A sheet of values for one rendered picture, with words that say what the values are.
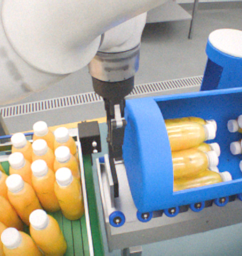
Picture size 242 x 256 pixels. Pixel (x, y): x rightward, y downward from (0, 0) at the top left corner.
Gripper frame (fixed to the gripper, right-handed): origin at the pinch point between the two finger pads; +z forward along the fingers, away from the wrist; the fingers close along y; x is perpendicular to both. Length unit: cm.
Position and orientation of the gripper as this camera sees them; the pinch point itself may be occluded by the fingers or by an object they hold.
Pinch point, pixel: (114, 146)
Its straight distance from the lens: 60.3
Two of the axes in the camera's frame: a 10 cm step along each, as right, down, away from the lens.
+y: 1.8, 7.1, -6.8
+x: 9.8, -1.3, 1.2
